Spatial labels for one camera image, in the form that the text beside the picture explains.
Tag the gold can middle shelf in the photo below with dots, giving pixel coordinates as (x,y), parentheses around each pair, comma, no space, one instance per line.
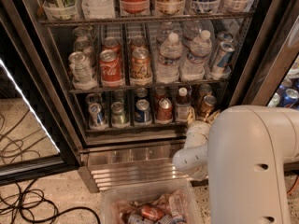
(140,65)

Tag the orange can behind bottom shelf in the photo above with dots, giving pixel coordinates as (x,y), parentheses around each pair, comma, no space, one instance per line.
(203,90)

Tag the fridge bottom grille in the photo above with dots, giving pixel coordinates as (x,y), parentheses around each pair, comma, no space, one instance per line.
(105,169)

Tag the red can bottom shelf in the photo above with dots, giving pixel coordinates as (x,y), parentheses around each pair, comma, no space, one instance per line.
(164,112)

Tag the fridge glass door right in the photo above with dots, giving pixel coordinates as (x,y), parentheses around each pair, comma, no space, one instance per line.
(267,57)

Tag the green can bottom shelf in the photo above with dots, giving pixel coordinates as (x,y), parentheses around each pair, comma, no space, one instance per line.
(119,115)

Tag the blue white can bottom shelf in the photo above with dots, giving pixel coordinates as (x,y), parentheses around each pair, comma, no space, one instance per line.
(97,114)

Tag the water bottle middle right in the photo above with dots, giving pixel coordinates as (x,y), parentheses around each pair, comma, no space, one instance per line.
(197,57)

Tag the brown bottle white cap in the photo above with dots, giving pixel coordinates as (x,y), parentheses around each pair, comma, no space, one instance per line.
(183,104)

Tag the open fridge door left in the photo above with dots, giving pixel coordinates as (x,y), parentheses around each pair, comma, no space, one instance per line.
(34,141)

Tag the red can in bin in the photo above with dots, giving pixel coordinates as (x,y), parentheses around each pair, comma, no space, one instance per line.
(151,213)

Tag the clear plastic bin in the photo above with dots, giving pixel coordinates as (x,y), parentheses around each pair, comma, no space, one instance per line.
(114,199)

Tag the orange can front bottom shelf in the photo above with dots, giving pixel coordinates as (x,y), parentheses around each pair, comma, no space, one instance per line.
(207,106)

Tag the blue silver slim can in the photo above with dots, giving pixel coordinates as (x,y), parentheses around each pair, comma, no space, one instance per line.
(223,56)

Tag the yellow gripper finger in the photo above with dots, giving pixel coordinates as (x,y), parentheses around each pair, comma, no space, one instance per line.
(212,117)
(191,116)

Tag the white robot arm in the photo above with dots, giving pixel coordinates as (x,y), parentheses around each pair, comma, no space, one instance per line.
(245,150)

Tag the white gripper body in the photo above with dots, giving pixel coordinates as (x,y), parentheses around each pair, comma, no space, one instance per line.
(198,131)

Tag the red coca-cola can middle shelf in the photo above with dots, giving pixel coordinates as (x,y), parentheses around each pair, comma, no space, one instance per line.
(110,67)

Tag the water bottle middle left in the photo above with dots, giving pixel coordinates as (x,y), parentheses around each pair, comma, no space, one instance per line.
(169,59)

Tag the silver can middle shelf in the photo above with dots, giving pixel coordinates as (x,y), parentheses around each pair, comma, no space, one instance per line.
(80,66)

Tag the blue pepsi can bottom shelf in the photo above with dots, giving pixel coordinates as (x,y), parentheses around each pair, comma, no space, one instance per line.
(142,111)

